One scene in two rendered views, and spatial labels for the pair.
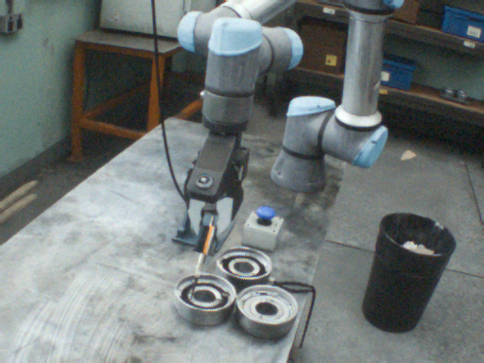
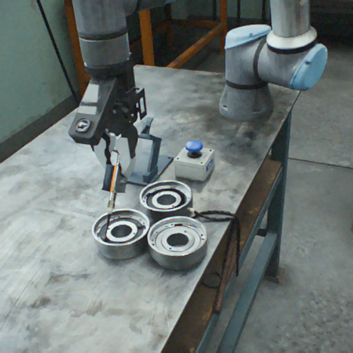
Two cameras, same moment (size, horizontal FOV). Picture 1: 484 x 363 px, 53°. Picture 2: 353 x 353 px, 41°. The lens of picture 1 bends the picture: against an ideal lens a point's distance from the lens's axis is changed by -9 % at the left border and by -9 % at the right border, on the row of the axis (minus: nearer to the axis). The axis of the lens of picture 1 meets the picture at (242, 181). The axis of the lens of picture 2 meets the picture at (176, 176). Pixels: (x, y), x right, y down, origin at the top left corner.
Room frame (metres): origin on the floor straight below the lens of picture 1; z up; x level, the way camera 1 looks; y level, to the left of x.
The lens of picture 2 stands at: (0.10, -0.22, 1.38)
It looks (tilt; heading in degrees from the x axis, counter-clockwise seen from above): 33 degrees down; 13
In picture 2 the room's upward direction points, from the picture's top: 4 degrees counter-clockwise
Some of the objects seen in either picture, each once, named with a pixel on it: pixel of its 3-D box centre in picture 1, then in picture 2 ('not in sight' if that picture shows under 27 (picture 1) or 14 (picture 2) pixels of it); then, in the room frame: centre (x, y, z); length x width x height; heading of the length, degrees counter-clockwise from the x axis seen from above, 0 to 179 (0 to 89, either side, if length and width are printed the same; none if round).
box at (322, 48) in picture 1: (322, 45); not in sight; (4.41, -0.51, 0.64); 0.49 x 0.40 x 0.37; 82
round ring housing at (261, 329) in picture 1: (266, 312); (178, 243); (0.71, -0.07, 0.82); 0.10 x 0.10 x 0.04
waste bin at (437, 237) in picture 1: (404, 275); not in sight; (1.80, -0.73, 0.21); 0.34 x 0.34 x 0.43
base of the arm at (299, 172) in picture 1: (301, 163); (246, 93); (1.32, -0.15, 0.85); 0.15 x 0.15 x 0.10
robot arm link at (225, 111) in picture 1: (225, 104); (103, 47); (0.78, 0.04, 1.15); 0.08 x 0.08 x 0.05
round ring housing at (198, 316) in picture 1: (204, 300); (122, 234); (0.72, 0.03, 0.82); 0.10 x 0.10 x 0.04
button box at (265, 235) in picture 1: (263, 229); (196, 161); (0.99, -0.06, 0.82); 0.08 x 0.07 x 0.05; 167
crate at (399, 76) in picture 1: (383, 68); not in sight; (4.32, -1.04, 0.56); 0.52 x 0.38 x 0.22; 74
